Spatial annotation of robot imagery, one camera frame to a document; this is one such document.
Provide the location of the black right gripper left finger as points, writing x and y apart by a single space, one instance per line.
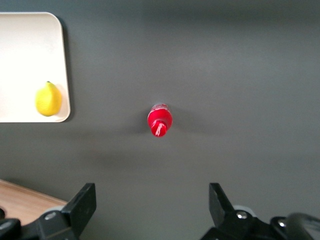
80 207

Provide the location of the red coke bottle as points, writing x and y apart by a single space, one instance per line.
160 120

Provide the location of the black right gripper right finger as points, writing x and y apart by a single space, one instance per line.
221 207

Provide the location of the white rounded tray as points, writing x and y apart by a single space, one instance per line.
27 50

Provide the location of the light wooden board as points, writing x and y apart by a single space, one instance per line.
22 202

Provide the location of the yellow lemon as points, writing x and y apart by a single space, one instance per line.
48 100

